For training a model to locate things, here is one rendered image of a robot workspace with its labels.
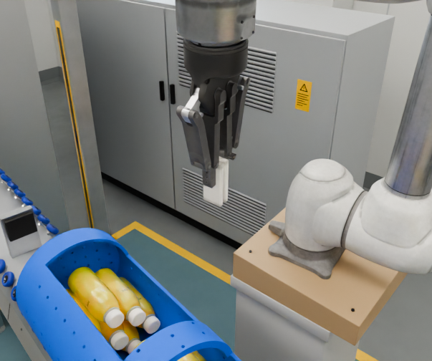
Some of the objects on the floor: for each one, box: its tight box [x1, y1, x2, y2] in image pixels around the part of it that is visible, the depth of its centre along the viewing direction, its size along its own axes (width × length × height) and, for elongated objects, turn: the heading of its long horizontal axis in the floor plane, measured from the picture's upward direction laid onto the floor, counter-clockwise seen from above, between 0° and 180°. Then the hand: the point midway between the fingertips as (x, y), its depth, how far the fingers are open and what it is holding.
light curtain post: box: [50, 0, 110, 235], centre depth 187 cm, size 6×6×170 cm
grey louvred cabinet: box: [76, 0, 395, 249], centre depth 305 cm, size 54×215×145 cm, turn 50°
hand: (216, 180), depth 65 cm, fingers closed
